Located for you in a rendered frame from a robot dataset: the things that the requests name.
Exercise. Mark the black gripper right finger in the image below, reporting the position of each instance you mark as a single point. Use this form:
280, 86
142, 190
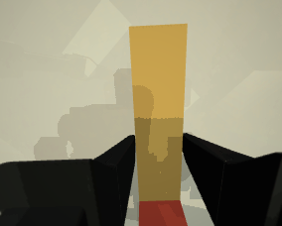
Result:
237, 190

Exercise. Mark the yellow bar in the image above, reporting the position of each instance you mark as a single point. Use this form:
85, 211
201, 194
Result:
158, 67

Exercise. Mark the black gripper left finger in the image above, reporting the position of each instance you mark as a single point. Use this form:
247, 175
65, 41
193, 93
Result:
101, 185

